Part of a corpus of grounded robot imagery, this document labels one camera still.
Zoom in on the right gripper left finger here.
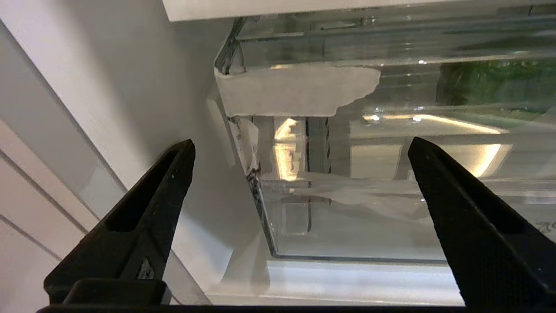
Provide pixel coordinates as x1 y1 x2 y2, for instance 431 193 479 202
44 139 196 305

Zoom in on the clear plastic fridge drawer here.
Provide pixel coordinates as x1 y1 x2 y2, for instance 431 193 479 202
214 2 556 264

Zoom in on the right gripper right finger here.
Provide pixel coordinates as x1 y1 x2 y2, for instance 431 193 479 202
407 137 556 307

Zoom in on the white tape strip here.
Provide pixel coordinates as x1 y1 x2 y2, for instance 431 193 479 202
215 65 381 118

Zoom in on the white fridge shelf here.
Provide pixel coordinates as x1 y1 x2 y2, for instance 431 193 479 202
162 0 461 22

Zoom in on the green leafy vegetable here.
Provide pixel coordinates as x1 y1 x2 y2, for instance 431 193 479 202
438 59 556 114

